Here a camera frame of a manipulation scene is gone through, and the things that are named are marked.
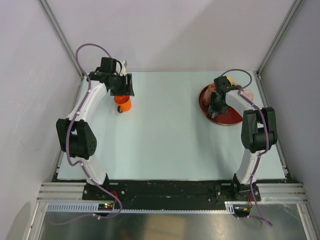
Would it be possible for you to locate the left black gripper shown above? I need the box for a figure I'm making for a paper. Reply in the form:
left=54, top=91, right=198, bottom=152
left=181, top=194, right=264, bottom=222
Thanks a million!
left=109, top=73, right=134, bottom=97

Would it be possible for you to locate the orange mug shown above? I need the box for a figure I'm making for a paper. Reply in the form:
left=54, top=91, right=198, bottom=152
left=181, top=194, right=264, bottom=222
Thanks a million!
left=114, top=95, right=132, bottom=113

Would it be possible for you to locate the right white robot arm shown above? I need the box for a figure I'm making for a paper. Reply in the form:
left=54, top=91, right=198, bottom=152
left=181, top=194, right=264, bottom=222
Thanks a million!
left=208, top=76, right=278, bottom=202

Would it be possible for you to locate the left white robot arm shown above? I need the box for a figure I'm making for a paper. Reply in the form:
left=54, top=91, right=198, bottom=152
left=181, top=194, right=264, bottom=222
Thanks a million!
left=56, top=57, right=135, bottom=200

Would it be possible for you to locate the pink mug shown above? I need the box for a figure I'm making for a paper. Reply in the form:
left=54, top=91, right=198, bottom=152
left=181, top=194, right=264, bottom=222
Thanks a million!
left=203, top=89, right=212, bottom=105

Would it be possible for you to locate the yellow mug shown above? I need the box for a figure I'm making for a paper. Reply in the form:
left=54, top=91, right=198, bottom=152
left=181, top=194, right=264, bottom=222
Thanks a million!
left=227, top=76, right=237, bottom=87

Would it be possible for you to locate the red round tray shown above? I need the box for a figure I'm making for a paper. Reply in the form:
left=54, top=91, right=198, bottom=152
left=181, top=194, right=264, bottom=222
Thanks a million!
left=198, top=84, right=243, bottom=126

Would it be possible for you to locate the small pink cup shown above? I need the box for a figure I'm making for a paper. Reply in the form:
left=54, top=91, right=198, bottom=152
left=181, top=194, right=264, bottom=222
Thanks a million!
left=209, top=84, right=216, bottom=91

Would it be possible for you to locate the pale pink cup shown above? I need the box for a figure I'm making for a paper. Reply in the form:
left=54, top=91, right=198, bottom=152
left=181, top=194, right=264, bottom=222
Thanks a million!
left=243, top=90, right=254, bottom=101

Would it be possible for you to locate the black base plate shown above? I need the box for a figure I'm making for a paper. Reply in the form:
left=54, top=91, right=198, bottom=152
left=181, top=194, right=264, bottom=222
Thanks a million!
left=82, top=180, right=261, bottom=211

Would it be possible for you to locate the left aluminium frame post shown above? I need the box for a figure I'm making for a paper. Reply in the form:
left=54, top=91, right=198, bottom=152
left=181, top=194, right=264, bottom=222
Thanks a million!
left=37, top=0, right=83, bottom=79

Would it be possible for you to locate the aluminium frame post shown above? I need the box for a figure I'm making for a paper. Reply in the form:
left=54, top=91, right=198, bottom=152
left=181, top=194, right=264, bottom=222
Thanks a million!
left=256, top=0, right=305, bottom=80
left=37, top=0, right=83, bottom=79

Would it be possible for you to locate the aluminium rail bar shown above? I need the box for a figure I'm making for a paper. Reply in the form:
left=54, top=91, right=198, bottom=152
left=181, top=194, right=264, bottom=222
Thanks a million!
left=257, top=183, right=309, bottom=204

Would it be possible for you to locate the right aluminium frame post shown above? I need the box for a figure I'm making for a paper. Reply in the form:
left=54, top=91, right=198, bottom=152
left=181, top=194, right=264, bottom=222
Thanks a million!
left=256, top=0, right=305, bottom=80

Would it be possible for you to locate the white cable duct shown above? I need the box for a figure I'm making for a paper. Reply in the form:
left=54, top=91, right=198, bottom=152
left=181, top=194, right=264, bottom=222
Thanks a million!
left=46, top=202, right=236, bottom=215

